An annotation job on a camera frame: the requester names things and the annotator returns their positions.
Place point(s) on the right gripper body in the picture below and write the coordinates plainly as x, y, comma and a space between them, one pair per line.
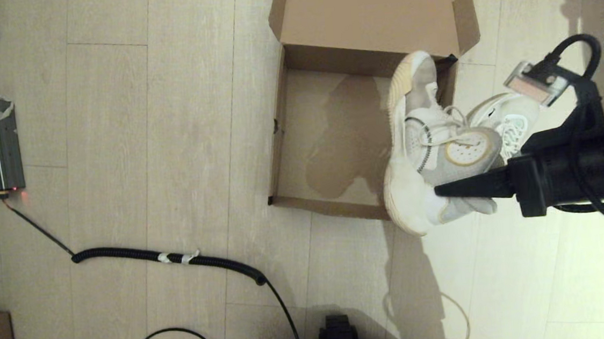
572, 175

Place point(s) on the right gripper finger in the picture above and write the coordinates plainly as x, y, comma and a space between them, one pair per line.
491, 179
492, 191

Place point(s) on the white sneaker black side mark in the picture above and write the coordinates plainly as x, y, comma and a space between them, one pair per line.
518, 114

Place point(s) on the white sneaker tan toe edge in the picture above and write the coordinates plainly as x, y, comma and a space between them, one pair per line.
417, 193

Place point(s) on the brown cardboard shoe box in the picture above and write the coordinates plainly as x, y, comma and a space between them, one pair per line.
331, 135

